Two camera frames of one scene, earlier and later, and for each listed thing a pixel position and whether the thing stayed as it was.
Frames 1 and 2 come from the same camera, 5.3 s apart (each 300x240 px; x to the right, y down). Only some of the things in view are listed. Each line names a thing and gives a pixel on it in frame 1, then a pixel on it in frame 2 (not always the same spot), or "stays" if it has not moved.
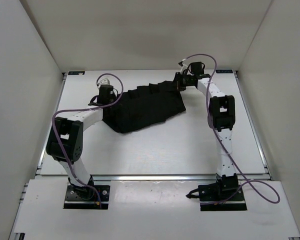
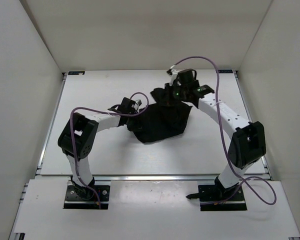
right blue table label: [224, 71] stays
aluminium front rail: [145, 178] stays
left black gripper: [114, 108] → [137, 127]
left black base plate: [87, 197] stays
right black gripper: [178, 82] → [167, 94]
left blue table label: [76, 72] stays
